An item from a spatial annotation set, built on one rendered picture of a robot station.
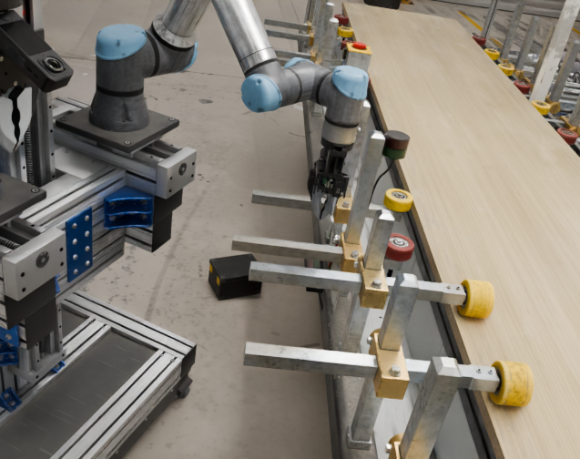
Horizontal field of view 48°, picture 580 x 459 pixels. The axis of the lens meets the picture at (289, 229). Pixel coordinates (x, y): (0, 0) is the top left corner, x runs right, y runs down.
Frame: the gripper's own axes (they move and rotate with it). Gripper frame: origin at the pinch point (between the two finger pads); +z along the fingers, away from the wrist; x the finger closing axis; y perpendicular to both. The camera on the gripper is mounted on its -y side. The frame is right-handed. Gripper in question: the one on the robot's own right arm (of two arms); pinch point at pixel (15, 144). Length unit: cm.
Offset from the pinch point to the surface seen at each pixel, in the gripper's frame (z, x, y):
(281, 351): 36, -21, -37
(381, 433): 70, -46, -56
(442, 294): 36, -58, -58
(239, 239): 46, -62, -7
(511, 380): 35, -37, -75
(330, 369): 37, -24, -46
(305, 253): 47, -68, -23
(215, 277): 124, -138, 36
